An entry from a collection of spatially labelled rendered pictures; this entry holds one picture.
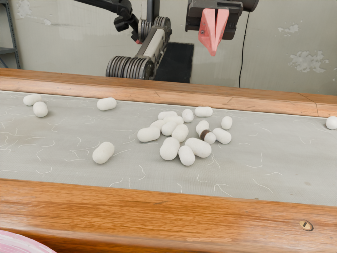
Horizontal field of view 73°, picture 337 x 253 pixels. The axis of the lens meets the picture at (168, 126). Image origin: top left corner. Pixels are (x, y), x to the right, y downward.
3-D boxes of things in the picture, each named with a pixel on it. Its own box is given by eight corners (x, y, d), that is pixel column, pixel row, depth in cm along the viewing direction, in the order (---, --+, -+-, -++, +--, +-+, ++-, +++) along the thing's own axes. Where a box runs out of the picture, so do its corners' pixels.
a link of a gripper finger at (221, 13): (232, 39, 37) (228, 2, 41) (188, 36, 37) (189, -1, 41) (222, 68, 43) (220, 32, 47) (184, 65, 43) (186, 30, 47)
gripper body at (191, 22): (244, 8, 41) (240, -17, 44) (187, 4, 41) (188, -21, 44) (233, 37, 46) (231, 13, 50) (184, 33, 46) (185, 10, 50)
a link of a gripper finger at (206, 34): (247, 40, 37) (242, 2, 41) (203, 37, 37) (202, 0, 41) (234, 68, 43) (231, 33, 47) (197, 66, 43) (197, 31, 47)
